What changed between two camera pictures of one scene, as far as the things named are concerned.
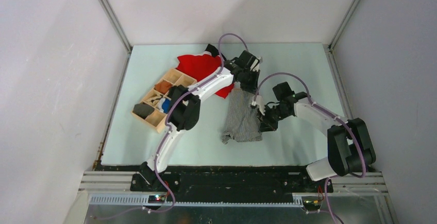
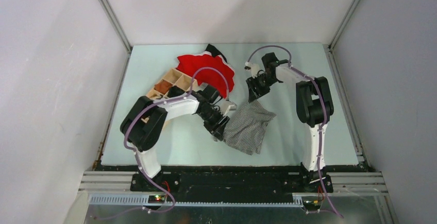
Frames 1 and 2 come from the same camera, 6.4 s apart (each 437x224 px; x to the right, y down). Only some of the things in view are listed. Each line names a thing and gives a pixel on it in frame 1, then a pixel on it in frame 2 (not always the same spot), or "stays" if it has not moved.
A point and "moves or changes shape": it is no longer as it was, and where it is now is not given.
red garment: [201, 67] stays
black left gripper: [251, 88] to [216, 128]
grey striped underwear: [242, 123] moves or changes shape
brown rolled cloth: [163, 86] stays
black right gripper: [265, 124] to [255, 93]
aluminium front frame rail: [114, 188] stays
